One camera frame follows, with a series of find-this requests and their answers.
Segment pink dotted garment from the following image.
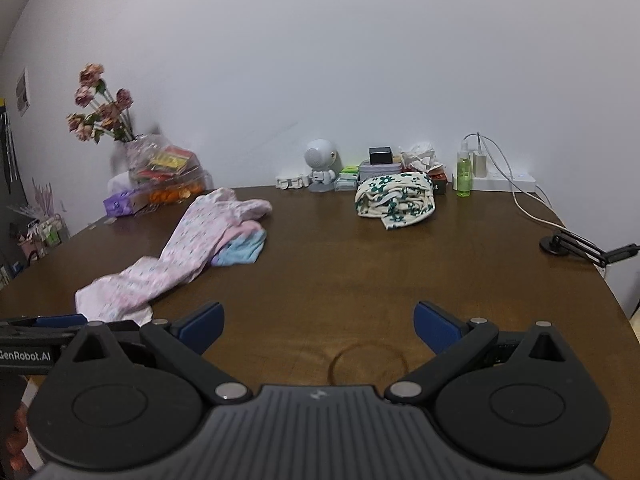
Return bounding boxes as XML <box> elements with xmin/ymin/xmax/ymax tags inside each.
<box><xmin>75</xmin><ymin>188</ymin><xmax>272</xmax><ymax>325</ymax></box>

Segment wall poster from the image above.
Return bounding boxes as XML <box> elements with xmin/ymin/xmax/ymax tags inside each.
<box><xmin>15</xmin><ymin>68</ymin><xmax>30</xmax><ymax>116</ymax></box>

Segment dried pink rose bouquet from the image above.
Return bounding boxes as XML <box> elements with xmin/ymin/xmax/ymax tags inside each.
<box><xmin>66</xmin><ymin>63</ymin><xmax>136</xmax><ymax>143</ymax></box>

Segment person's left hand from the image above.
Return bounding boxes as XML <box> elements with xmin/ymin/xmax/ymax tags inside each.
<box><xmin>1</xmin><ymin>378</ymin><xmax>34</xmax><ymax>479</ymax></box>

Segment white round robot toy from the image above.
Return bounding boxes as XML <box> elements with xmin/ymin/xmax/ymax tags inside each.
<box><xmin>304</xmin><ymin>139</ymin><xmax>337</xmax><ymax>193</ymax></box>

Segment light blue garment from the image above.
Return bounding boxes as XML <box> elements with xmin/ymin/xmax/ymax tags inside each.
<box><xmin>210</xmin><ymin>230</ymin><xmax>267</xmax><ymax>266</ymax></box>

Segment clear bag of snacks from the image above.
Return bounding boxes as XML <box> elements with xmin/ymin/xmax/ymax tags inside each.
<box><xmin>125</xmin><ymin>133</ymin><xmax>213</xmax><ymax>205</ymax></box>

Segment grey tin box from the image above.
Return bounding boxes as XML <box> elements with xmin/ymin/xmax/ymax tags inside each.
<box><xmin>358</xmin><ymin>160</ymin><xmax>402</xmax><ymax>182</ymax></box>

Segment white cable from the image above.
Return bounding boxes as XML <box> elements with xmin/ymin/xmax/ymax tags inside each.
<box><xmin>461</xmin><ymin>131</ymin><xmax>609</xmax><ymax>281</ymax></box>

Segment cream green-flower garment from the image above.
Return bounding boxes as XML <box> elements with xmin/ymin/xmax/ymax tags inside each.
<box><xmin>355</xmin><ymin>172</ymin><xmax>436</xmax><ymax>231</ymax></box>

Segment purple tissue box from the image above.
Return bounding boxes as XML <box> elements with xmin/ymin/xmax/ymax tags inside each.
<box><xmin>103</xmin><ymin>190</ymin><xmax>149</xmax><ymax>218</ymax></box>

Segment small black cube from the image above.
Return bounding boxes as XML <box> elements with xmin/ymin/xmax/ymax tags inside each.
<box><xmin>369</xmin><ymin>146</ymin><xmax>394</xmax><ymax>166</ymax></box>

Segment pink desk organizer with straws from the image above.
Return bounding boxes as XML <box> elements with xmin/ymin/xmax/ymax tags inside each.
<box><xmin>6</xmin><ymin>180</ymin><xmax>70</xmax><ymax>266</ymax></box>

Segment green spray bottle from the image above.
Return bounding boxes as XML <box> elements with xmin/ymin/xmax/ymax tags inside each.
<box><xmin>454</xmin><ymin>140</ymin><xmax>473</xmax><ymax>197</ymax></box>

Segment black red tissue box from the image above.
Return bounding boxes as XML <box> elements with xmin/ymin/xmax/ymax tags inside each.
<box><xmin>399</xmin><ymin>142</ymin><xmax>448</xmax><ymax>195</ymax></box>

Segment green white small packs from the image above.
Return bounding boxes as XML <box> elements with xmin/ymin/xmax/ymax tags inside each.
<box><xmin>334</xmin><ymin>165</ymin><xmax>359</xmax><ymax>191</ymax></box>

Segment white charger adapter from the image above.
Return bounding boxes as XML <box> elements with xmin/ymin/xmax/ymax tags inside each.
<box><xmin>472</xmin><ymin>132</ymin><xmax>488</xmax><ymax>178</ymax></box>

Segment small white figurines row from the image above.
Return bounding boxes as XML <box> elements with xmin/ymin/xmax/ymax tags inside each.
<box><xmin>276</xmin><ymin>174</ymin><xmax>310</xmax><ymax>191</ymax></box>

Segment white power strip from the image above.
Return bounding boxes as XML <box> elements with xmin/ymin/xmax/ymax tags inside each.
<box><xmin>472</xmin><ymin>172</ymin><xmax>537</xmax><ymax>193</ymax></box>

